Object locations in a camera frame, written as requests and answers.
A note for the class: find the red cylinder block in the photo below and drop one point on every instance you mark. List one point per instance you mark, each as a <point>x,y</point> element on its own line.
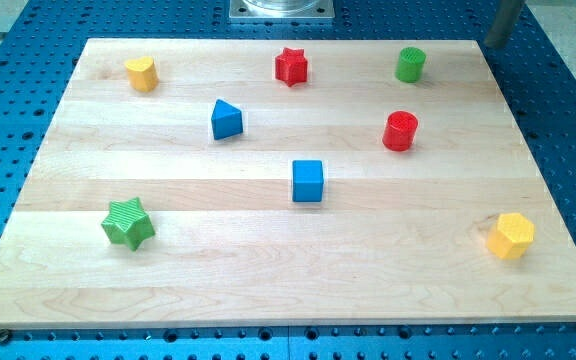
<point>399,132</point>

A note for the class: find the blue cube block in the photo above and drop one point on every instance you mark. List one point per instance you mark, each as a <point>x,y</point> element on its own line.
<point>307,180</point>

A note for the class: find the blue triangle block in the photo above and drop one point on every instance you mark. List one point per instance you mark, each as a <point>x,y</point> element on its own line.
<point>226,120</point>

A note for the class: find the wooden board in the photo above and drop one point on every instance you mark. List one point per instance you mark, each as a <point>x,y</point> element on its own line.
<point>398,238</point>

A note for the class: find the red star block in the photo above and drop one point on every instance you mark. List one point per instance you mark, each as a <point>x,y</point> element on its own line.
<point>291,66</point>

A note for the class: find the green star block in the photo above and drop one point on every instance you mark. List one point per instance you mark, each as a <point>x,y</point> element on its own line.
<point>127,223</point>

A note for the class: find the green cylinder block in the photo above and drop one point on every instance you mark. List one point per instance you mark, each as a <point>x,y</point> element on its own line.
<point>410,64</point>

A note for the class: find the yellow heart block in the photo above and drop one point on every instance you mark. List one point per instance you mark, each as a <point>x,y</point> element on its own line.
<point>142,73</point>

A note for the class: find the yellow hexagon block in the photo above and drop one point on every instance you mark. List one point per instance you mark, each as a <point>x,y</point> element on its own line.
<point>510,236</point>

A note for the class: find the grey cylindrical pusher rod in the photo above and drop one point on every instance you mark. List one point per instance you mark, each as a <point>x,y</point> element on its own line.
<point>506,17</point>

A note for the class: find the blue perforated metal table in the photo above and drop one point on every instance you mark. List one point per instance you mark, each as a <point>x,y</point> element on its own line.
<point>40,42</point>

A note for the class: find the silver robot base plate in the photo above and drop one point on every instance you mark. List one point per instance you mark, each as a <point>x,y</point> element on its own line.
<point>281,9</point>

